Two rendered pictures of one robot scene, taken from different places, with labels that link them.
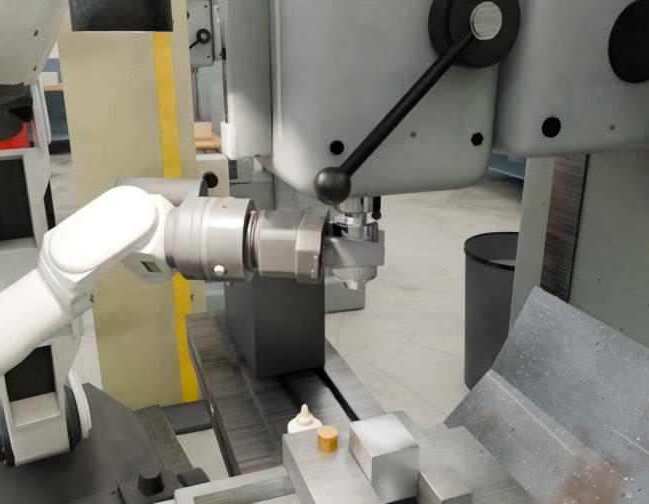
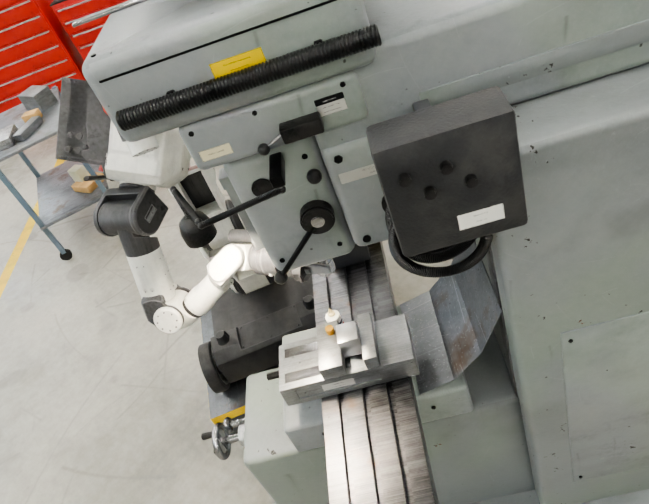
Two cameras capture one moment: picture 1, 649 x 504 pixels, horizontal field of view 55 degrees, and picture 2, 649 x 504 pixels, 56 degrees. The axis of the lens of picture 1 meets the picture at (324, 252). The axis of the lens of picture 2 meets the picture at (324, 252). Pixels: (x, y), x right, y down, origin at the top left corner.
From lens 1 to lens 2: 1.02 m
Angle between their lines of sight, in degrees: 34
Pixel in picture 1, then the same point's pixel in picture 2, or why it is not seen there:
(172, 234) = (250, 263)
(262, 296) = not seen: hidden behind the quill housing
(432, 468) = (366, 344)
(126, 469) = (301, 290)
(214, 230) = (263, 262)
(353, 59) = (277, 235)
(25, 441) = (247, 284)
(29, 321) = (210, 296)
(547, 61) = (355, 220)
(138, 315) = not seen: hidden behind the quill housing
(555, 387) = (465, 286)
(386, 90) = (294, 240)
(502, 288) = not seen: hidden behind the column
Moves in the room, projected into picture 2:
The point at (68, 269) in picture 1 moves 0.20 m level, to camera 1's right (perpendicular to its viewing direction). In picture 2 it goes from (216, 281) to (287, 280)
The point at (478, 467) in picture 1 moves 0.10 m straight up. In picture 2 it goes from (398, 337) to (389, 312)
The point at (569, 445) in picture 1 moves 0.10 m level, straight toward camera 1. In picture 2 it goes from (464, 317) to (444, 345)
